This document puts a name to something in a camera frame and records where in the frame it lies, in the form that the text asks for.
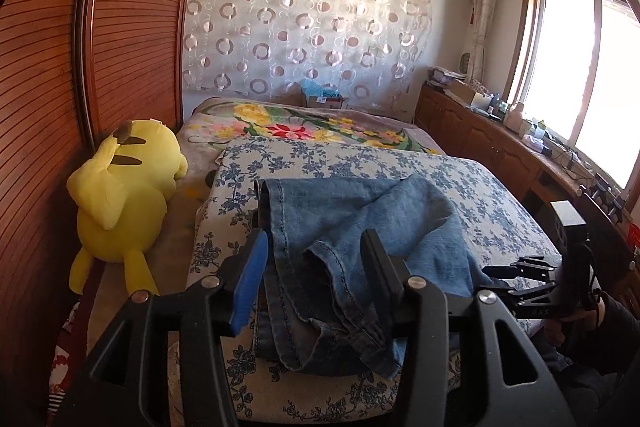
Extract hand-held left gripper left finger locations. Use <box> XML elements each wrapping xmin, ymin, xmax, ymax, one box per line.
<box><xmin>52</xmin><ymin>227</ymin><xmax>273</xmax><ymax>427</ymax></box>

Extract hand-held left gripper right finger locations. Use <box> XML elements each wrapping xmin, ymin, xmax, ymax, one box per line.
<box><xmin>360</xmin><ymin>228</ymin><xmax>583</xmax><ymax>427</ymax></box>

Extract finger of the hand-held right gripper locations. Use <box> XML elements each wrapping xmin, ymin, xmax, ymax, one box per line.
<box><xmin>475</xmin><ymin>282</ymin><xmax>561</xmax><ymax>309</ymax></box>
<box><xmin>482</xmin><ymin>255</ymin><xmax>566</xmax><ymax>280</ymax></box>

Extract blue denim pants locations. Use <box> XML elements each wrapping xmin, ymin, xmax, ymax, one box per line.
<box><xmin>252</xmin><ymin>173</ymin><xmax>506</xmax><ymax>380</ymax></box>

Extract person's right forearm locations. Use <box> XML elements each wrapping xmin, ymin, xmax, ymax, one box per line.
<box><xmin>565</xmin><ymin>292</ymin><xmax>640</xmax><ymax>378</ymax></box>

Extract person's right hand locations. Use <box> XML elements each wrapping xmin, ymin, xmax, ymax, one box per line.
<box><xmin>542</xmin><ymin>321</ymin><xmax>568</xmax><ymax>349</ymax></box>

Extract blue floral white bed sheet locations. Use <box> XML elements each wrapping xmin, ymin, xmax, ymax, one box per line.
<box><xmin>167</xmin><ymin>139</ymin><xmax>563</xmax><ymax>425</ymax></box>

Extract long wooden cabinet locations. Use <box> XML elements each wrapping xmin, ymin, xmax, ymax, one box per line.
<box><xmin>415</xmin><ymin>79</ymin><xmax>640</xmax><ymax>288</ymax></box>

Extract pale pink bottle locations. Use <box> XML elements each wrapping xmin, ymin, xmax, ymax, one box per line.
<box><xmin>505</xmin><ymin>103</ymin><xmax>527</xmax><ymax>130</ymax></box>

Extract yellow plush toy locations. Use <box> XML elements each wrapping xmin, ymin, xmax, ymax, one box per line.
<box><xmin>67</xmin><ymin>119</ymin><xmax>190</xmax><ymax>298</ymax></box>

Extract colourful flower print blanket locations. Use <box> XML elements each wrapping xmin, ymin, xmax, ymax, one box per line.
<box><xmin>172</xmin><ymin>97</ymin><xmax>448</xmax><ymax>158</ymax></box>

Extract open cardboard box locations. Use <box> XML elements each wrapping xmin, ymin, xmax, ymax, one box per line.
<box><xmin>445</xmin><ymin>79</ymin><xmax>493</xmax><ymax>108</ymax></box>

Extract cardboard box with blue items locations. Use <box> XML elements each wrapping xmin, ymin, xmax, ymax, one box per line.
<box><xmin>300</xmin><ymin>79</ymin><xmax>347</xmax><ymax>110</ymax></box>

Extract wooden framed window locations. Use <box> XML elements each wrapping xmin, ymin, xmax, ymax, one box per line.
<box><xmin>505</xmin><ymin>0</ymin><xmax>640</xmax><ymax>192</ymax></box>

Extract red white cloth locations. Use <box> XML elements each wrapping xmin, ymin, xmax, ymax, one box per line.
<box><xmin>47</xmin><ymin>302</ymin><xmax>91</xmax><ymax>413</ymax></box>

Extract stack of papers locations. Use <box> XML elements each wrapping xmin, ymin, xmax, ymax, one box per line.
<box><xmin>427</xmin><ymin>66</ymin><xmax>466</xmax><ymax>86</ymax></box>

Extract pale window curtain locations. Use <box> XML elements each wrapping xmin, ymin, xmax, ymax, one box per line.
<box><xmin>467</xmin><ymin>0</ymin><xmax>501</xmax><ymax>82</ymax></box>

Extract circle pattern sheer curtain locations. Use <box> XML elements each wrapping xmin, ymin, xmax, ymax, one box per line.
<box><xmin>182</xmin><ymin>0</ymin><xmax>433</xmax><ymax>105</ymax></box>

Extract wooden slatted wardrobe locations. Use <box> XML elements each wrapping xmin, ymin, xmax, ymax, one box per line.
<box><xmin>0</xmin><ymin>0</ymin><xmax>211</xmax><ymax>408</ymax></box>

